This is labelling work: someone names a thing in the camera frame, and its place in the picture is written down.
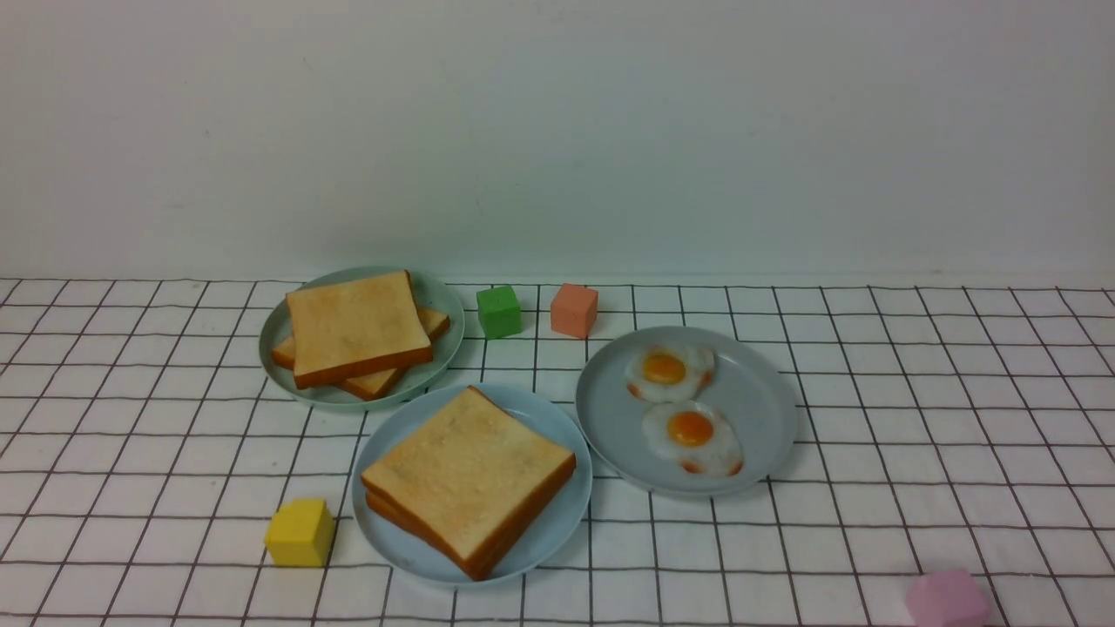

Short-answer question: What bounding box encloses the toast slice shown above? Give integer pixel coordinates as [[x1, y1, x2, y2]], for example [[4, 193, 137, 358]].
[[360, 386, 578, 573], [284, 269, 434, 389], [270, 307, 450, 401], [365, 491, 552, 581]]

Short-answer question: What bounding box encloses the fried egg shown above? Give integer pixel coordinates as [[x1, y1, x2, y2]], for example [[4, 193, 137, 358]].
[[641, 401, 745, 478], [626, 343, 716, 404]]

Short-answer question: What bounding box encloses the right fried egg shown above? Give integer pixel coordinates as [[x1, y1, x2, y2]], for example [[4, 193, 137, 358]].
[[641, 401, 745, 478]]

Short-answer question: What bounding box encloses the grey plate with eggs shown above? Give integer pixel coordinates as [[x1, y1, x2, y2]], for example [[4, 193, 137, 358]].
[[575, 327, 798, 496]]

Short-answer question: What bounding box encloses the pink cube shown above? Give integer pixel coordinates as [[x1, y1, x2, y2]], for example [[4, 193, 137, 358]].
[[905, 569, 991, 626]]

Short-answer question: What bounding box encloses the orange cube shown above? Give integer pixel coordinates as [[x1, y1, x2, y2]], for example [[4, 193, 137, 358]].
[[551, 283, 600, 339]]

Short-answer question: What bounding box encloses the green plate with bread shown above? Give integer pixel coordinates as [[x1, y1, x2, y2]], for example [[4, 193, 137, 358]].
[[258, 271, 465, 413]]

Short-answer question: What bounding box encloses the green cube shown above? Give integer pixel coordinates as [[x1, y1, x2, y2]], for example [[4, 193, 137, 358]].
[[476, 284, 524, 339]]

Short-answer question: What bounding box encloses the light blue plate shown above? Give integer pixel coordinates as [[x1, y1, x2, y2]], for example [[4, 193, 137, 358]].
[[352, 382, 593, 588]]

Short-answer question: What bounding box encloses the yellow cube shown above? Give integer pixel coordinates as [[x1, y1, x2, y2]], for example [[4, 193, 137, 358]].
[[264, 496, 337, 569]]

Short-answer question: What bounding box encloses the white grid tablecloth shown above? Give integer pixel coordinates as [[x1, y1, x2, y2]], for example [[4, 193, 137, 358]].
[[1, 278, 1114, 626]]

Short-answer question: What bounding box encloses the back fried egg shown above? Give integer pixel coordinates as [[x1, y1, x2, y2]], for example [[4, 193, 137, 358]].
[[626, 343, 716, 404]]

